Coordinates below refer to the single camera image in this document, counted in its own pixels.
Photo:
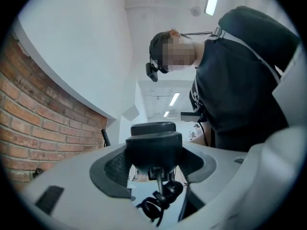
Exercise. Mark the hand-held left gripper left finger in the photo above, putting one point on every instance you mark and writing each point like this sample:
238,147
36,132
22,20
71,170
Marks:
79,181

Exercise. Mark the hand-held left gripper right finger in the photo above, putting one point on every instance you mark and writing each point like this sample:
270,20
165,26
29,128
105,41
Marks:
216,183

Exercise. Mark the black telephone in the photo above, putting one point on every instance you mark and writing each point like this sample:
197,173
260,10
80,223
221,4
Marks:
153,150

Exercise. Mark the person's right forearm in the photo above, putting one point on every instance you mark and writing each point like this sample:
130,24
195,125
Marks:
196,139

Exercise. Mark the black drinking bottle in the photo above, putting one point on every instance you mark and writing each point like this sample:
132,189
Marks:
38,170

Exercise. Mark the black desk lamp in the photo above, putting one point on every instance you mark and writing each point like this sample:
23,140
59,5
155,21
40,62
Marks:
106,138

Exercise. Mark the black chest-mounted screen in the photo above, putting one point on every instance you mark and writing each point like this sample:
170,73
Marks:
189,116

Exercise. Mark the person's black shirt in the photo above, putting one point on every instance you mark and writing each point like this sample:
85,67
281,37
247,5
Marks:
230,104

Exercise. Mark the long ceiling light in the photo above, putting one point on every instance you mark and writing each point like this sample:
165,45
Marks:
212,0
166,114
174,99

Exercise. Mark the person's head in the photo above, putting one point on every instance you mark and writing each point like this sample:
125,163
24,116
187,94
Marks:
178,54

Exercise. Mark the round white ceiling fixture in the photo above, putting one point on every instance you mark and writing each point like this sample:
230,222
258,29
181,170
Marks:
195,11

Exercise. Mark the black head-mounted camera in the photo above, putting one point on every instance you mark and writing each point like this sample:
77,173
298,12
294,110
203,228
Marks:
151,72

